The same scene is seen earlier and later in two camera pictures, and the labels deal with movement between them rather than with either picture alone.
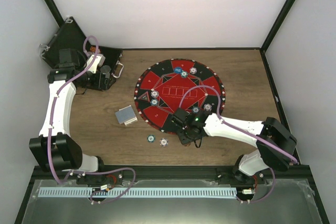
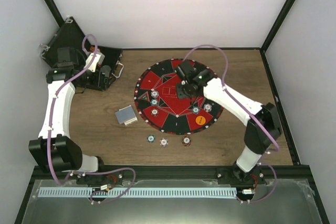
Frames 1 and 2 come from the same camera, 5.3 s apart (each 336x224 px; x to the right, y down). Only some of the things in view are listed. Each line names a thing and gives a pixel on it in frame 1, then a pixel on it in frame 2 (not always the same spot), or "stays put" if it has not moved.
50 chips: (154, 102) stays put
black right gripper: (185, 140) → (181, 95)
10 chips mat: (207, 107) stays put
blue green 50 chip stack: (150, 138) stays put
